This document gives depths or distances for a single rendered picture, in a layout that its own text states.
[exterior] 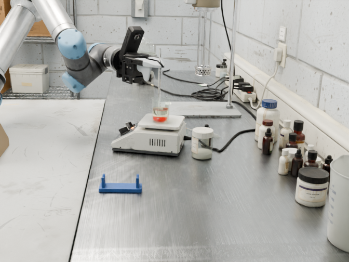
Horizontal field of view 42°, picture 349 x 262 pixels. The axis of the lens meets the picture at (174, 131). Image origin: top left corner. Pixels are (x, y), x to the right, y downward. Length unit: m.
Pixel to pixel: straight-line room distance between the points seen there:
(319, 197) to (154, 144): 0.48
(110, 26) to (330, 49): 2.56
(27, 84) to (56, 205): 2.58
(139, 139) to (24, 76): 2.35
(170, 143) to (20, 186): 0.42
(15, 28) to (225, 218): 0.97
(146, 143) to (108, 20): 2.52
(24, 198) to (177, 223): 0.36
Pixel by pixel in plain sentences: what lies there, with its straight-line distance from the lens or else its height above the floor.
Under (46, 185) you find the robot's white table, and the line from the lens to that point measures 1.12.
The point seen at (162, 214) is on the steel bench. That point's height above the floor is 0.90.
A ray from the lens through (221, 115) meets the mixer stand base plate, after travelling 1.68.
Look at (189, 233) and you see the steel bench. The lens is 0.90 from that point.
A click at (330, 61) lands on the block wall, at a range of 1.39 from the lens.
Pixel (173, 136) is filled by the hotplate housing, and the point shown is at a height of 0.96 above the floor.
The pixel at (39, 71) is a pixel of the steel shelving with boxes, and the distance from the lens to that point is 3.50.
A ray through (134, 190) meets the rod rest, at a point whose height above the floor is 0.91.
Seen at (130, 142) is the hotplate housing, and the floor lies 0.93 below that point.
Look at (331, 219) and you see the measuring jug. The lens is 0.91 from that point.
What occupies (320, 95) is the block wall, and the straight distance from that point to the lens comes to 1.46.
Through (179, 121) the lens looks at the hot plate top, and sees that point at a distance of 1.30.
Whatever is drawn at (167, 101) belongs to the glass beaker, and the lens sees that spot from 1.26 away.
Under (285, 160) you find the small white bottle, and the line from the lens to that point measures 1.19.
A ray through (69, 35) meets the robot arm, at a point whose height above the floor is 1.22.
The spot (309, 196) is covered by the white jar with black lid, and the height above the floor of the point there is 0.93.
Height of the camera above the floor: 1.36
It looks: 18 degrees down
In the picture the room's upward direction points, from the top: 1 degrees clockwise
